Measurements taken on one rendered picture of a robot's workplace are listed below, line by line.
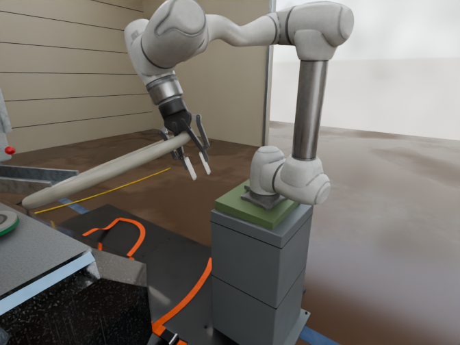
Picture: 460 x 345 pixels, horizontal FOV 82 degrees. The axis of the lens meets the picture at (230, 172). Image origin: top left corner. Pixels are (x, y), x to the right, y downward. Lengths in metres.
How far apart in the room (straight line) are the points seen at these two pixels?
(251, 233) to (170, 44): 0.89
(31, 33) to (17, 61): 0.62
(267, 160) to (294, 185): 0.18
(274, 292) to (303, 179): 0.57
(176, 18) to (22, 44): 6.17
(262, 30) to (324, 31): 0.21
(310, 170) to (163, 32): 0.74
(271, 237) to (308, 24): 0.82
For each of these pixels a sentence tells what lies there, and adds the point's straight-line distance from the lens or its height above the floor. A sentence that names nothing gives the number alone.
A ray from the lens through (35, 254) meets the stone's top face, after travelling 1.24.
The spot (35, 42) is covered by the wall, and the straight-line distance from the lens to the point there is 6.80.
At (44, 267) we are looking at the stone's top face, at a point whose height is 0.82.
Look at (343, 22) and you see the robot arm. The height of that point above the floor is 1.60.
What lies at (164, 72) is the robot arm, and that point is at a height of 1.45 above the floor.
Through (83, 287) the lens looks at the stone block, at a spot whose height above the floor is 0.74.
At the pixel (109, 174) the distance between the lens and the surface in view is 0.63.
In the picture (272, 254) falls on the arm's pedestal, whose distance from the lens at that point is 1.25.
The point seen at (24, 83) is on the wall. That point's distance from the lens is 6.66.
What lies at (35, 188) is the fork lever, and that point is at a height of 1.10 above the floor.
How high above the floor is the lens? 1.43
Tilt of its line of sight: 20 degrees down
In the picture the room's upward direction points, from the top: straight up
